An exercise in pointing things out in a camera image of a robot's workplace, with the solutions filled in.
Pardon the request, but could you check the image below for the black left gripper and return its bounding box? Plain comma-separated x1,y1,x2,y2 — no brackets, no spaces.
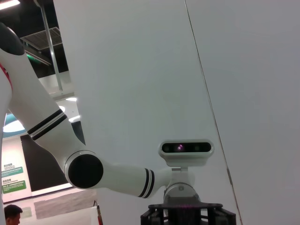
140,202,236,225

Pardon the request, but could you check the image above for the dark-haired bystander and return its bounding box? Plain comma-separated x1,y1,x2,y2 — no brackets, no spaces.
4,204,23,225

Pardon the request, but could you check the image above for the grey metal ceiling pole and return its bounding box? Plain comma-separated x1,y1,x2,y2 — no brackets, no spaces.
41,0,64,92

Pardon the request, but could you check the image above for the ceiling ventilation grille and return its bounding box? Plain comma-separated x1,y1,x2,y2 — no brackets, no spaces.
20,26,63,52

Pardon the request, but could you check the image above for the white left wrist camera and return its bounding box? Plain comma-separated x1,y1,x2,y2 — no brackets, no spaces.
160,140,214,174

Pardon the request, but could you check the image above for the black wall panel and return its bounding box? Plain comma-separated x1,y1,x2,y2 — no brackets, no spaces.
20,121,86,192

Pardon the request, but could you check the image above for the green wall sign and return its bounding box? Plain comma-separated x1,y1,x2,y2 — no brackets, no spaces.
2,180,27,194
1,166,24,177

